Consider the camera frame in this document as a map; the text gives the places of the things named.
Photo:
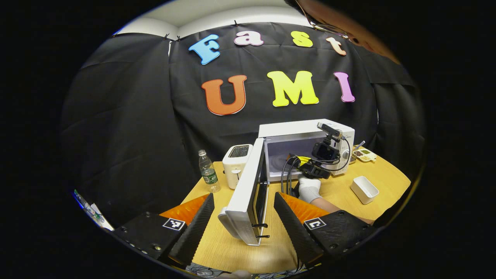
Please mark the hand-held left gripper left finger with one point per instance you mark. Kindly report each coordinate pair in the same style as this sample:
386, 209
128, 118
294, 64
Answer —
195, 228

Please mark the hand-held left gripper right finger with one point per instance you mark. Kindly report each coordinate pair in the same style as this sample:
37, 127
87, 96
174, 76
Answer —
296, 232

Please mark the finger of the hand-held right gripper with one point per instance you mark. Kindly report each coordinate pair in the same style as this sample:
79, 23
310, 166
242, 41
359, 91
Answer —
304, 160

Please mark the white microwave oven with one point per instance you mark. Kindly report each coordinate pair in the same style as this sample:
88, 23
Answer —
242, 201

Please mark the white divided seed tray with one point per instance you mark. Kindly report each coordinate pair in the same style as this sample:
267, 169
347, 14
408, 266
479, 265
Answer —
365, 155

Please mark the clear plastic water bottle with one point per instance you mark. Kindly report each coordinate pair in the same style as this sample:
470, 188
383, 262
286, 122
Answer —
210, 176

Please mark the white rectangular bowl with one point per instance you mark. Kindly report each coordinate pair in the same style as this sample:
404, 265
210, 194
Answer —
364, 190

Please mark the white toaster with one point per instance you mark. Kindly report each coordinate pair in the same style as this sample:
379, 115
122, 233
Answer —
234, 168

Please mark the white shelf with bottles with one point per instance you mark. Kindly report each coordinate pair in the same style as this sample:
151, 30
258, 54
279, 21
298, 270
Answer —
97, 215

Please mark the black backdrop cloth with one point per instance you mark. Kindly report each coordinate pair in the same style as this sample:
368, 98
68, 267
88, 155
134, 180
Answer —
128, 124

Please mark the thin-rimmed glasses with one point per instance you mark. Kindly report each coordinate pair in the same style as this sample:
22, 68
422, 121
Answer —
329, 26

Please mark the person's head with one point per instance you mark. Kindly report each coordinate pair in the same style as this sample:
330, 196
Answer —
348, 25

